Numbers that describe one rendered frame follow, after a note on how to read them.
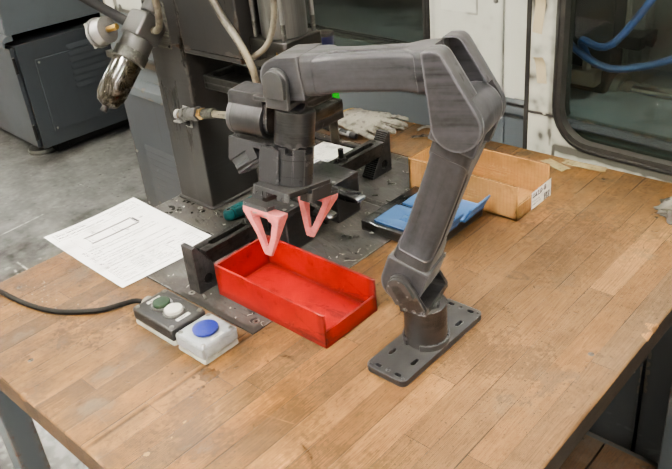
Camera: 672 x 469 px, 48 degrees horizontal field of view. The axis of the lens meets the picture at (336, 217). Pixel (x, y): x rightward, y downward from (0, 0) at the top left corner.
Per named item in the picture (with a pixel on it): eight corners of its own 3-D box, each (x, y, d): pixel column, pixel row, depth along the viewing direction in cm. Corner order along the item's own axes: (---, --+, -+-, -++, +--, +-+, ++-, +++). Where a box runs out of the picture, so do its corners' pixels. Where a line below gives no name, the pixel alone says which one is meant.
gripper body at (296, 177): (251, 196, 106) (252, 145, 103) (297, 180, 113) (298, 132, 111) (287, 207, 102) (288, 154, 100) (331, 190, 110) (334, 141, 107)
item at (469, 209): (471, 224, 136) (471, 210, 135) (402, 204, 145) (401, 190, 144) (490, 208, 141) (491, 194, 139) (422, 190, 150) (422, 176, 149)
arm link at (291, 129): (258, 149, 105) (259, 100, 103) (280, 141, 110) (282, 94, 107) (300, 158, 102) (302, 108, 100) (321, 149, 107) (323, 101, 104)
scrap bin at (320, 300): (326, 349, 112) (322, 316, 109) (219, 294, 127) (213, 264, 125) (377, 310, 119) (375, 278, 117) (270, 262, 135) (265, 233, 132)
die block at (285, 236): (289, 254, 137) (284, 218, 133) (253, 238, 143) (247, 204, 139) (361, 210, 149) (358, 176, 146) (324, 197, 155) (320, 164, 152)
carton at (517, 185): (516, 225, 140) (517, 188, 137) (409, 192, 156) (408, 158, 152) (550, 198, 148) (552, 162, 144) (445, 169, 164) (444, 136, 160)
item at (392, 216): (443, 244, 131) (442, 229, 130) (374, 221, 141) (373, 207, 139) (464, 227, 136) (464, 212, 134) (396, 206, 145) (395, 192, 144)
